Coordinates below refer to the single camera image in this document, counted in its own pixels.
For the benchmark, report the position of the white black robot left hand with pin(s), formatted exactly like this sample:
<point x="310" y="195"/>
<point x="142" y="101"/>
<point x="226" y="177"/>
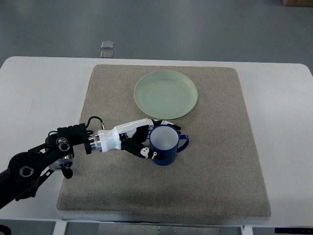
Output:
<point x="130" y="137"/>

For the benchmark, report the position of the blue enamel mug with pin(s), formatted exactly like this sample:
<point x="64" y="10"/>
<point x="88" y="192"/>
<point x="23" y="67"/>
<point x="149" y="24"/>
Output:
<point x="167" y="141"/>

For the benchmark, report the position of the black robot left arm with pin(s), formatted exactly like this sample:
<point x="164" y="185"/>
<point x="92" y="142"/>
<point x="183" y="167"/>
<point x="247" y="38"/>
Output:
<point x="28" y="170"/>

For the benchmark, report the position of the light green plate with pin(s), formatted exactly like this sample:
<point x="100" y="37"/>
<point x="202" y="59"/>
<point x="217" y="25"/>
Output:
<point x="165" y="94"/>

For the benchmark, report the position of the lower floor socket plate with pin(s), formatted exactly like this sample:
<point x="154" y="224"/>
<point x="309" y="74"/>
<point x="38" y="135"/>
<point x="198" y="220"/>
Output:
<point x="106" y="54"/>

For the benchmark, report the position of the floor socket plate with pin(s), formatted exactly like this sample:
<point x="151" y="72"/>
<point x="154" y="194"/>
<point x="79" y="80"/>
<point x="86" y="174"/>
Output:
<point x="106" y="54"/>
<point x="107" y="45"/>

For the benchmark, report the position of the upper floor socket plate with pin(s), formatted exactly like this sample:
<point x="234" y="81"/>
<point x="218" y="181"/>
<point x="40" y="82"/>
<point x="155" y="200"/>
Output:
<point x="107" y="45"/>

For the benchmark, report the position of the beige felt mat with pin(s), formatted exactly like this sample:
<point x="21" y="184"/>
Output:
<point x="217" y="177"/>

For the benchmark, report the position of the cardboard box corner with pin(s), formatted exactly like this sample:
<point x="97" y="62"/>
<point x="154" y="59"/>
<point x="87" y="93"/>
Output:
<point x="298" y="3"/>

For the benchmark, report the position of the metal bracket under table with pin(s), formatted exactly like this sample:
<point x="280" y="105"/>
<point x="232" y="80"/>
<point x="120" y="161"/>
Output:
<point x="84" y="228"/>

